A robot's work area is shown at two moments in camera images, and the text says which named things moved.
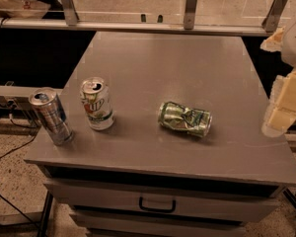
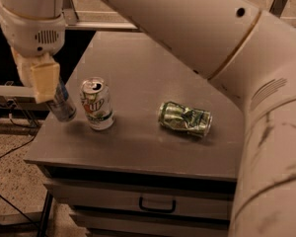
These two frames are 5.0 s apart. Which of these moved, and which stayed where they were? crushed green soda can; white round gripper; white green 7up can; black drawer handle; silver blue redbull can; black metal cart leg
Moved: white round gripper; silver blue redbull can
Stayed: crushed green soda can; black metal cart leg; black drawer handle; white green 7up can
